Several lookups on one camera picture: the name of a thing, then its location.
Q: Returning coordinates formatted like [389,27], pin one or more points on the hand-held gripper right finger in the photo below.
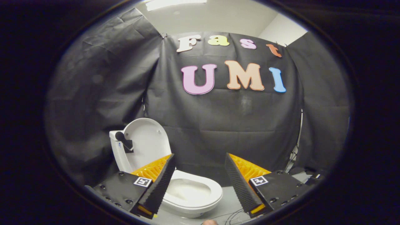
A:
[239,184]

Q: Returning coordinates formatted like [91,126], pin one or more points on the black floor box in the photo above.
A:
[315,179]

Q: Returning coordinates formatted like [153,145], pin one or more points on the white toilet lid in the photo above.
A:
[150,140]

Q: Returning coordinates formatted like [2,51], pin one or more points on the black lid pull tab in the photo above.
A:
[123,141]

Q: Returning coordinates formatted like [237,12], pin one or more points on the black backdrop cloth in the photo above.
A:
[218,125]

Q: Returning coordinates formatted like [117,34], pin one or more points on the white toilet seat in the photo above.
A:
[212,190]

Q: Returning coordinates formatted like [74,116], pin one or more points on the metal tripod stand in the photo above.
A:
[297,147]

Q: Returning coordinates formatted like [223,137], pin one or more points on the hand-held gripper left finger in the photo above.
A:
[161,184]

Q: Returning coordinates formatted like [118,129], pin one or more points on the white ceramic toilet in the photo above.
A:
[120,156]

